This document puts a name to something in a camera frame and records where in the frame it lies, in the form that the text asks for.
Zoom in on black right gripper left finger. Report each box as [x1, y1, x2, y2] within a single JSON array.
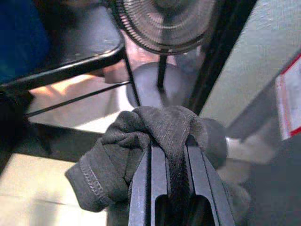
[[128, 138, 172, 226]]

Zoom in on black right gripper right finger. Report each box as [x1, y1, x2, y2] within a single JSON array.
[[185, 140, 236, 226]]

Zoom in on black knit garment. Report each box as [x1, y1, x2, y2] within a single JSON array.
[[65, 105, 251, 226]]

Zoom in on black floor mat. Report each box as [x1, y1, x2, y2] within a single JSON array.
[[0, 127, 111, 165]]

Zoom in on black metal chair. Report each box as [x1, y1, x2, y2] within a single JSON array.
[[0, 4, 142, 118]]

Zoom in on black floor fan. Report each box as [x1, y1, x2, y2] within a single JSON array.
[[110, 0, 218, 113]]

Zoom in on black jacket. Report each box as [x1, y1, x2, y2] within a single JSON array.
[[0, 0, 51, 85]]

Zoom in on black door frame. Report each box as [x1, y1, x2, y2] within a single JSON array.
[[187, 0, 258, 116]]

